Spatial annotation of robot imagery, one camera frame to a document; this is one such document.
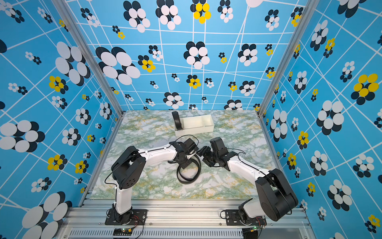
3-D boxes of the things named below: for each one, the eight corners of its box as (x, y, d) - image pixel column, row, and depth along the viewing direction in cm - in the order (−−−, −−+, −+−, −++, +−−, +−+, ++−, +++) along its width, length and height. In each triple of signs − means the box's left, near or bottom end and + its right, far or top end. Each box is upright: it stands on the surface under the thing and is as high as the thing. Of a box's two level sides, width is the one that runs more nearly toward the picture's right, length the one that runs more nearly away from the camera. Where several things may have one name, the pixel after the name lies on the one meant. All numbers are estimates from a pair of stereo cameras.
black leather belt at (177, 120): (179, 135, 107) (176, 122, 96) (175, 125, 114) (172, 111, 102) (182, 134, 108) (180, 121, 96) (178, 124, 114) (176, 110, 102)
